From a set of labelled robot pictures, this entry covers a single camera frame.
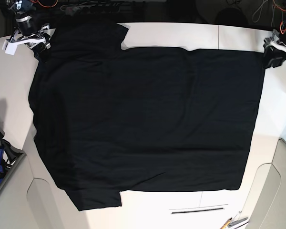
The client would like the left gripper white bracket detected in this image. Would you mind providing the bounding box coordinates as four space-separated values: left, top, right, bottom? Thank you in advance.
262 29 286 69

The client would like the yellow handled tool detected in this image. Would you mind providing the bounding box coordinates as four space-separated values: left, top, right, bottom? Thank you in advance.
220 218 233 229

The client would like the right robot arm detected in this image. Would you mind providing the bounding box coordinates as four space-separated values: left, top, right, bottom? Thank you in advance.
2 0 51 62

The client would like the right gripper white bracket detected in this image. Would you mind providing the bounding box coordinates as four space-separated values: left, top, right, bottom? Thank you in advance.
13 23 51 63

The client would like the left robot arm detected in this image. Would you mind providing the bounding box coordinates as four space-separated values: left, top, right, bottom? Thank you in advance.
263 1 286 69

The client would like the black T-shirt with print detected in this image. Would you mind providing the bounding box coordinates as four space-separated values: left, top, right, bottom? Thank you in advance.
28 20 265 211

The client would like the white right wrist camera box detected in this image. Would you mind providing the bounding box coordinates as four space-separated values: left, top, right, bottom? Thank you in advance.
2 40 18 55

